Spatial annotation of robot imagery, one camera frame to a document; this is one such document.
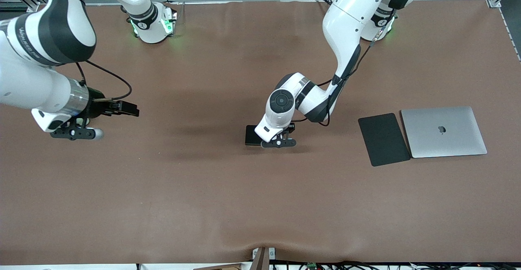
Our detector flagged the black phone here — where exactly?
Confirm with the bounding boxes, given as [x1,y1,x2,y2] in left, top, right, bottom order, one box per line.
[245,125,266,146]

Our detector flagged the black mouse pad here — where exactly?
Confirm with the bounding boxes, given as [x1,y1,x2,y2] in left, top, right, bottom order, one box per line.
[358,113,411,167]

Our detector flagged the brown table cover mat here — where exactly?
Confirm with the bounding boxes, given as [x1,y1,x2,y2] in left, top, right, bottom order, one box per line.
[0,0,521,266]

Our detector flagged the silver laptop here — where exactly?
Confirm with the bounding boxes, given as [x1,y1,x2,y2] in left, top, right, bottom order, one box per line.
[401,106,488,158]

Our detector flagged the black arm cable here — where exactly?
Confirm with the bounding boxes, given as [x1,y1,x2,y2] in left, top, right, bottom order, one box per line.
[75,59,133,101]
[291,15,397,127]

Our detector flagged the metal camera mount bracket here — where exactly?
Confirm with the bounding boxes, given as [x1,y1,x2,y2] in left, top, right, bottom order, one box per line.
[252,246,276,270]

